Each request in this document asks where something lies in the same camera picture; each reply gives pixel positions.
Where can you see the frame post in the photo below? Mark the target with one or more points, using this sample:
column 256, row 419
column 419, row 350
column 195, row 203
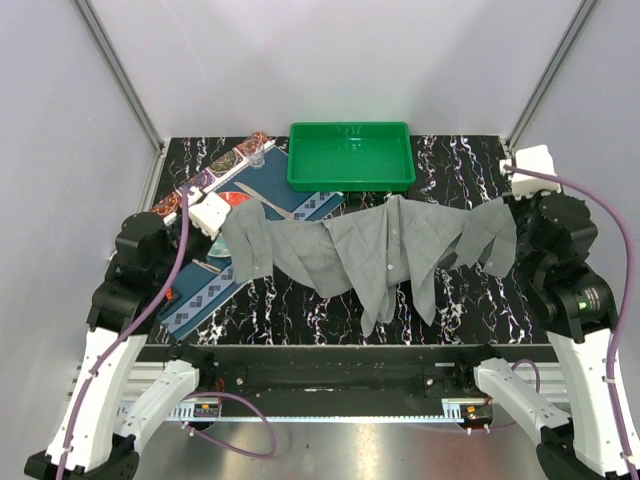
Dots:
column 116, row 68
column 567, row 42

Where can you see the grey button shirt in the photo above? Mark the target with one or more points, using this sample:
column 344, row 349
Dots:
column 372, row 251

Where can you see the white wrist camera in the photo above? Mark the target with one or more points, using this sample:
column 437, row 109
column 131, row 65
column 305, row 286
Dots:
column 535, row 159
column 207, row 212

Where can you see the right frame post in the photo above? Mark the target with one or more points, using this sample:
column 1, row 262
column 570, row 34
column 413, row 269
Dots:
column 567, row 42

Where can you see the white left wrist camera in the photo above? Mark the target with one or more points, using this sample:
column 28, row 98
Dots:
column 207, row 212

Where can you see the green plastic tray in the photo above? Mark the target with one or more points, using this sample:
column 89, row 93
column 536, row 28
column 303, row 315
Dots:
column 350, row 157

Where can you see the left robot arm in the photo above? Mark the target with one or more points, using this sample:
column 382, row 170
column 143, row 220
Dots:
column 95, row 440

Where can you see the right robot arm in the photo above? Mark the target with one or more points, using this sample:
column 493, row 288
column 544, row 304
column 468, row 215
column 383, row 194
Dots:
column 596, row 438

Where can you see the clear small glass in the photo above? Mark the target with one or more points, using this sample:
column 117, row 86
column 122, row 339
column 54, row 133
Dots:
column 256, row 156

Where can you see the blue patterned placemat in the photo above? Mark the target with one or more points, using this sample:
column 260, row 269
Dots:
column 204, row 289

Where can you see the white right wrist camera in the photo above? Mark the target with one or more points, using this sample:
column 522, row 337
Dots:
column 535, row 159

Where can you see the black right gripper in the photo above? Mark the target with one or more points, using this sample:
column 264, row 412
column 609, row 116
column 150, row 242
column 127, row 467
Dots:
column 514, row 203

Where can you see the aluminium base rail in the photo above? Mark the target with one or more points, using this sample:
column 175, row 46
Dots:
column 349, row 384

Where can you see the silver table knife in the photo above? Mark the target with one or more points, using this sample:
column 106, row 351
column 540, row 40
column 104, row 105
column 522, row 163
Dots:
column 254, row 194

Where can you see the colourful patterned table runner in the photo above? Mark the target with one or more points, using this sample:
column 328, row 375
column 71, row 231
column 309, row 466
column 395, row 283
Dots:
column 199, row 162

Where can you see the teal patterned plate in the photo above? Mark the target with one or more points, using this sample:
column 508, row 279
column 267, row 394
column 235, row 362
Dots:
column 219, row 249

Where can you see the red plate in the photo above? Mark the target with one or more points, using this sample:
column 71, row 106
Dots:
column 234, row 198

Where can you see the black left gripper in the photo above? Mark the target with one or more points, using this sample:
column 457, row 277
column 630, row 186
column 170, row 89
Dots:
column 207, row 241

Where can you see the left frame post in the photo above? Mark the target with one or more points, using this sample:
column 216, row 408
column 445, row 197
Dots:
column 116, row 68

